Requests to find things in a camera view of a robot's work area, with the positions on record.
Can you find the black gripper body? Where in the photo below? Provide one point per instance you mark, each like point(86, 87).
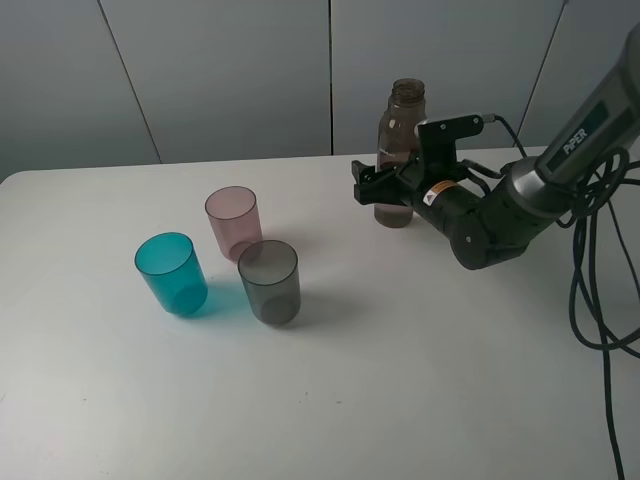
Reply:
point(441, 202)

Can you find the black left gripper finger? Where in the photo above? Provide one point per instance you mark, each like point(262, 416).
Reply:
point(388, 192)

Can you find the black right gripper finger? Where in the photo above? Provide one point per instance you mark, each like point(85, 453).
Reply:
point(389, 172)

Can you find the brown transparent water bottle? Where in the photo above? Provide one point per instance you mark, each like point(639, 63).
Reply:
point(396, 136)

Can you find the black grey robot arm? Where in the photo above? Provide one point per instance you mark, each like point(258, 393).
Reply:
point(491, 217)

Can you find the grey transparent cup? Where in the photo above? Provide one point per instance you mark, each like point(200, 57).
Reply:
point(269, 273)

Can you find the pink transparent cup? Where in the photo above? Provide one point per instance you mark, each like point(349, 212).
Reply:
point(234, 218)

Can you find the teal transparent cup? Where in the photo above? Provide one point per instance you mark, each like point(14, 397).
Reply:
point(169, 265)

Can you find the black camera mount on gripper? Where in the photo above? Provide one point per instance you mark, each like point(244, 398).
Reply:
point(437, 140)

